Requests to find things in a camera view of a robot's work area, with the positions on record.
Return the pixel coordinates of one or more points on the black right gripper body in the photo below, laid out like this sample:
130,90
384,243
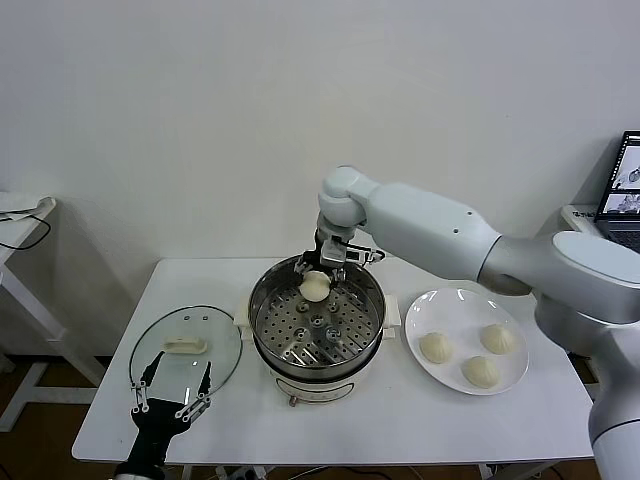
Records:
319,245

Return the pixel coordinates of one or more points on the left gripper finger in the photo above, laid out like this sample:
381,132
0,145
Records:
205,380
148,372

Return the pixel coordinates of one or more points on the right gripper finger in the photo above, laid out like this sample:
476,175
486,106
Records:
303,263
341,274

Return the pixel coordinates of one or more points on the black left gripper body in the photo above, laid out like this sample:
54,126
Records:
157,417

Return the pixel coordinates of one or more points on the white steamed baozi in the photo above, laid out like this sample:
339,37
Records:
480,372
314,287
497,338
436,348

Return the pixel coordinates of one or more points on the round glass lid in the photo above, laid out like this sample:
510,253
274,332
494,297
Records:
220,345

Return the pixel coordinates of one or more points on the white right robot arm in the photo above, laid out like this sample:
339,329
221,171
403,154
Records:
425,225

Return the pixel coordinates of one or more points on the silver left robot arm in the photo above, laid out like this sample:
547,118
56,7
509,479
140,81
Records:
140,472

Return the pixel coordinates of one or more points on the stainless steel steamer basket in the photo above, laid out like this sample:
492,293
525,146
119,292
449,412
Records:
345,320

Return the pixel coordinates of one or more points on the white round plate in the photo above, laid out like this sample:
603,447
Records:
450,310

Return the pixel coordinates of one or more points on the cream electric cooker base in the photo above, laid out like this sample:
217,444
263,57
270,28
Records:
320,387

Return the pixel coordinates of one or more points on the white side table with cloth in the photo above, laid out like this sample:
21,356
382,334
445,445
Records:
20,235

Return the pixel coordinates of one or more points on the white cloth bag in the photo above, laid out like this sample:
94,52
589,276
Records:
15,202

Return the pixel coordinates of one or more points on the open grey laptop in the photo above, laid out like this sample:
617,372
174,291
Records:
625,165

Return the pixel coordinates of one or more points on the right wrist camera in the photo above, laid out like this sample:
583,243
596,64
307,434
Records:
334,251

